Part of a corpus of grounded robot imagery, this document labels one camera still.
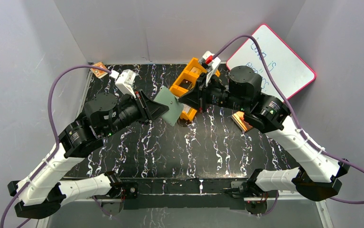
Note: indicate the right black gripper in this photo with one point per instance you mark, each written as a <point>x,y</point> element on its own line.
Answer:
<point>200,92</point>

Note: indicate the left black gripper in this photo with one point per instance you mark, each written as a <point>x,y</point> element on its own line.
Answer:
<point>143,106</point>

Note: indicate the yellow three-compartment bin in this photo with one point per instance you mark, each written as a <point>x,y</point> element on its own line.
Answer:
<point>190,73</point>

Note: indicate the green card holder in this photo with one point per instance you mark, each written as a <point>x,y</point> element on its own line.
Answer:
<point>175,108</point>

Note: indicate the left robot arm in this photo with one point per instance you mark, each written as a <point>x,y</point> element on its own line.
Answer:
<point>44,192</point>

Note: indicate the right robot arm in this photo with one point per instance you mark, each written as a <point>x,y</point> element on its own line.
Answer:
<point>317,176</point>

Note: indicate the black card stack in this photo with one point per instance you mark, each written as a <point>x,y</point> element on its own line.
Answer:
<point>186,85</point>

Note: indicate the small orange card box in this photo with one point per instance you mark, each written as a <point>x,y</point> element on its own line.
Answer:
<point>101,72</point>

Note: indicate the orange book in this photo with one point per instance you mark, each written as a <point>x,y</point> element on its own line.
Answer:
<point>240,122</point>

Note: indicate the pink-framed whiteboard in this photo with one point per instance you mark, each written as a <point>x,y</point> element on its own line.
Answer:
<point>288,70</point>

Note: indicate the black mounting plate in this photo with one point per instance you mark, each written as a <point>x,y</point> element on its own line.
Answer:
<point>251,205</point>

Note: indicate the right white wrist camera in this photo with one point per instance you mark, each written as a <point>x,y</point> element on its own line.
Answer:
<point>210,64</point>

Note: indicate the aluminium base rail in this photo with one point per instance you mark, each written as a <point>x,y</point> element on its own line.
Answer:
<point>67,191</point>

